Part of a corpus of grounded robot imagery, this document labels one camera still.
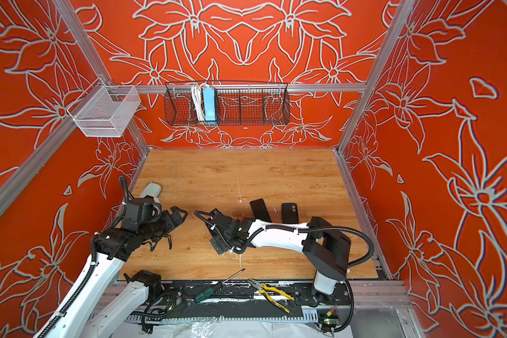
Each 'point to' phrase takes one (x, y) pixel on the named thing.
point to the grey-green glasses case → (151, 189)
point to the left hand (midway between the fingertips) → (180, 217)
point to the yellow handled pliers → (262, 288)
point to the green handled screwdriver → (209, 291)
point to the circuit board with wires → (328, 319)
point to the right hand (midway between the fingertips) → (221, 233)
